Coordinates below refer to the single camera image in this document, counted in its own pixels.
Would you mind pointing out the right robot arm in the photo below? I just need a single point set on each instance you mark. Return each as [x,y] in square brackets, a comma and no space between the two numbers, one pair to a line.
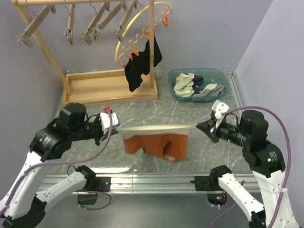
[265,160]

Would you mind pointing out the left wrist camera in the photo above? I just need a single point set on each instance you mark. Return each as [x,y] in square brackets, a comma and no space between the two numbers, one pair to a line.
[109,118]

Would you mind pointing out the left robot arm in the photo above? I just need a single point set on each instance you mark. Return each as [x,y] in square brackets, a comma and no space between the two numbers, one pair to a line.
[24,206]

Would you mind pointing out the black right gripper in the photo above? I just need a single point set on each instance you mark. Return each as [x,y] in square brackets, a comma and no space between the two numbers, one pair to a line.
[209,128]

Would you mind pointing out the orange and cream underwear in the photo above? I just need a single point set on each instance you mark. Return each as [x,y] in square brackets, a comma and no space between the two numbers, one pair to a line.
[164,141]

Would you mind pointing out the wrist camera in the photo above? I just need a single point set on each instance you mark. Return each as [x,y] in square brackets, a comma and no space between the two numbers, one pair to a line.
[109,118]
[218,109]

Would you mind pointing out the curved multi-clip hanger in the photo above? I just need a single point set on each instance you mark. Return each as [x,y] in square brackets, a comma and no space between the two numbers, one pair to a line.
[132,48]

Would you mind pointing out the navy garment in basket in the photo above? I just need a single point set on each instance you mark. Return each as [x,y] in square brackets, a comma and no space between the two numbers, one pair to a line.
[197,84]

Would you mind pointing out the aluminium rail frame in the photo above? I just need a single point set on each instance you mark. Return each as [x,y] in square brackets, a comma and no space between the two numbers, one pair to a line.
[151,183]

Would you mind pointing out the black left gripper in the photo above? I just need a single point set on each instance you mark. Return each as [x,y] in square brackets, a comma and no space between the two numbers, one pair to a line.
[102,137]

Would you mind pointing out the grey garment in basket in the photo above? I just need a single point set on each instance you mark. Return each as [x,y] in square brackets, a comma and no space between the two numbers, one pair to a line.
[211,90]

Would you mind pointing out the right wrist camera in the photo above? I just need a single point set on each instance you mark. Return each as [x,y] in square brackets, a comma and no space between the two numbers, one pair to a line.
[218,109]

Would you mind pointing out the black underwear hanging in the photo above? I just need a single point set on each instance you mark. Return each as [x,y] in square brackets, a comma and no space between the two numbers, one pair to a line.
[137,66]

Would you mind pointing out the wooden drying rack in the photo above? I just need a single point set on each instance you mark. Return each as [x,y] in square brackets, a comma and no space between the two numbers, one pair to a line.
[88,74]

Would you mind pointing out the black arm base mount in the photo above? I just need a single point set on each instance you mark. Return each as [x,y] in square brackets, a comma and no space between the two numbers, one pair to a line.
[216,196]

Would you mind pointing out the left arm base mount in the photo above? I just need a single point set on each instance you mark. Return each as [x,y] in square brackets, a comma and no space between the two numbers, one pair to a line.
[96,184]

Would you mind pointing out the teal plastic laundry basket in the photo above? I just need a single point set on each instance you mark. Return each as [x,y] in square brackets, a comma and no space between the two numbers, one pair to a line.
[210,75]

